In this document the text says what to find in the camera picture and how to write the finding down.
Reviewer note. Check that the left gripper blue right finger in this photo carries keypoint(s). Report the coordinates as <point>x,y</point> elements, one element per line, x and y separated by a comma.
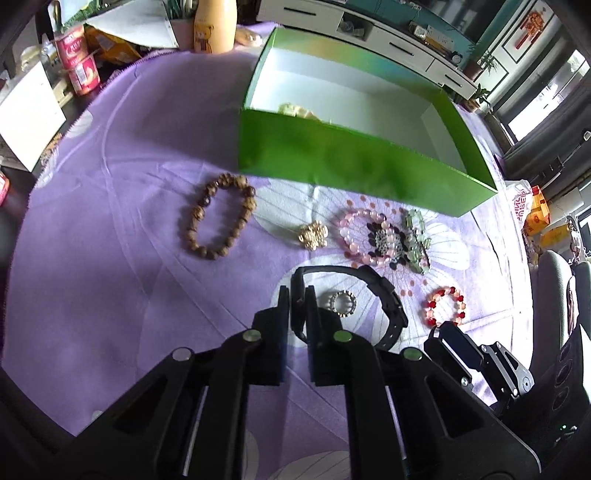
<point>325,354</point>

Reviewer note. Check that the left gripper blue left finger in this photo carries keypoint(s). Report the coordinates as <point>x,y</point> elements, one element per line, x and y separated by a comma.
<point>269,356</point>

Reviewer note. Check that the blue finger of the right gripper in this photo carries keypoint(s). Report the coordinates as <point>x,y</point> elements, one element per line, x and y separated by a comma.
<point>454,351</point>
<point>506,376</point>

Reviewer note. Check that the black wrist watch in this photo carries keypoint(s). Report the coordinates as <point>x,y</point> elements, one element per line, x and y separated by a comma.
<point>378,285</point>

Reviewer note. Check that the gold flower brooch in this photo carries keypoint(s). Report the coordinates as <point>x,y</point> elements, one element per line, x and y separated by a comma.
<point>313,236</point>

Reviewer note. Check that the white wrist watch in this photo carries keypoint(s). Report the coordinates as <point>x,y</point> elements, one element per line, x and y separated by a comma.
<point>296,111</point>

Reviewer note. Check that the yellow red package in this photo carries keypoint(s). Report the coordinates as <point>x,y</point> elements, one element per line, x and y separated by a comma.
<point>539,217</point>

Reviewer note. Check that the white plastic shopping bag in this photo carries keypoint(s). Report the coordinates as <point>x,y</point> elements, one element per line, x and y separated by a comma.
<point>521,196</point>

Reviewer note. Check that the purple floral tablecloth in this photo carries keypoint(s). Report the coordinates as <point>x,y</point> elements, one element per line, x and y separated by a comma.
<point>102,286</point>

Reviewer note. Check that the green cardboard box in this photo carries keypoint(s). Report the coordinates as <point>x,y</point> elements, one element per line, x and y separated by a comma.
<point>384,130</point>

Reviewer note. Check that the potted plant by cabinet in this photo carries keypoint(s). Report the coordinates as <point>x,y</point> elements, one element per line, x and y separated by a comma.
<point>477,99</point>

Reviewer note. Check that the small alarm clock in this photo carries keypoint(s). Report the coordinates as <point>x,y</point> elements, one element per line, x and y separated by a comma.
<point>457,58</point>

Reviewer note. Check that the white tv cabinet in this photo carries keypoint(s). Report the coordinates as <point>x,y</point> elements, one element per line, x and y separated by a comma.
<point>355,28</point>

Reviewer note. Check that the pink yogurt cup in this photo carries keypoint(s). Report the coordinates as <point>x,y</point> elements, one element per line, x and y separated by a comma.
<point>84,76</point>
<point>72,46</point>

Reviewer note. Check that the yellow bear bottle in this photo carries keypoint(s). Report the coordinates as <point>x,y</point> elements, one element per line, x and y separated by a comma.
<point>214,26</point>

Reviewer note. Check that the white box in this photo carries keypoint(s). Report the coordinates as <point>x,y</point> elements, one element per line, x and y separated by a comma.
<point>30,116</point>

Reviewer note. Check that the white paper sheet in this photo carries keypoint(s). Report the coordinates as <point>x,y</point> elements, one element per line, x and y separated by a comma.
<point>142,22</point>

